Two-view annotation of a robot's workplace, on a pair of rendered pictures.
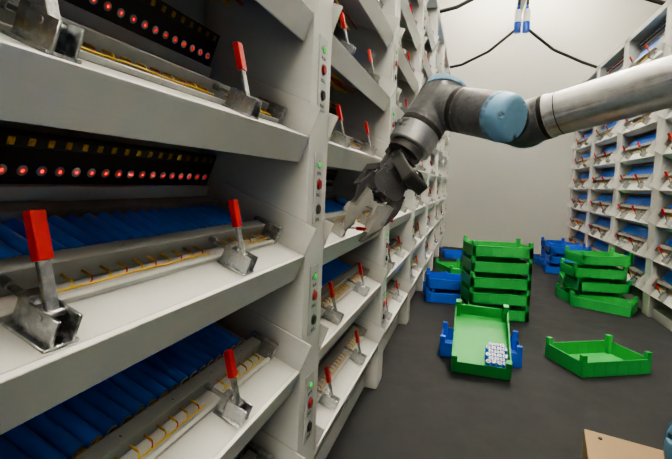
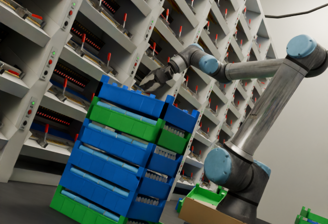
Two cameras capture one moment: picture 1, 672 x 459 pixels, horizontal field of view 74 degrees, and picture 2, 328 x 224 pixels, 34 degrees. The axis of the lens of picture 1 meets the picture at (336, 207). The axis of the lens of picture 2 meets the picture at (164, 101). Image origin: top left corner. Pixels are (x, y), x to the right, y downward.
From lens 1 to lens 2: 1.87 m
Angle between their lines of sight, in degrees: 9
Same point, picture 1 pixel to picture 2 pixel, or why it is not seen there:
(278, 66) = (135, 22)
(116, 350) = (84, 64)
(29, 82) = (94, 14)
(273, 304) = not seen: hidden behind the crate
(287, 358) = not seen: hidden behind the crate
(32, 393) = (76, 60)
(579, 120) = (235, 74)
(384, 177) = (160, 72)
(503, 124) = (205, 66)
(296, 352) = not seen: hidden behind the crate
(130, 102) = (103, 21)
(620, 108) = (246, 73)
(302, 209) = (127, 69)
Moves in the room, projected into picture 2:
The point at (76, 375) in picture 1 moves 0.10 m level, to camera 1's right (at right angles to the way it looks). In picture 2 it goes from (79, 63) to (102, 72)
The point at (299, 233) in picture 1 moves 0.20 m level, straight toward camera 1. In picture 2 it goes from (123, 76) to (122, 71)
